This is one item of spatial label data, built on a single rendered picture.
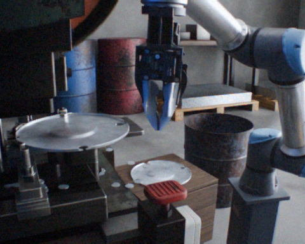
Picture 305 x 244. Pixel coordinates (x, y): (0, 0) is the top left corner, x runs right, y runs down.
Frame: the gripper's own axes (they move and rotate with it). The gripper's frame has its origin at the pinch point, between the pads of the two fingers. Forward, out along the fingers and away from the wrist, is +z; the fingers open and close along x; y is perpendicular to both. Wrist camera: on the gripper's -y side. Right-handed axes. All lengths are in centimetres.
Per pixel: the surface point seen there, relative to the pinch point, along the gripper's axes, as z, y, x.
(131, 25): -17, -373, -74
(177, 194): 11.0, 5.7, 4.4
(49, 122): 10.1, -25.1, -32.8
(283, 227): 83, -95, 64
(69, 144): 9.7, -9.4, -20.7
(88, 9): -22, -54, -31
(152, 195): 11.2, 6.6, 0.1
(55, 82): -3.6, -12.8, -25.1
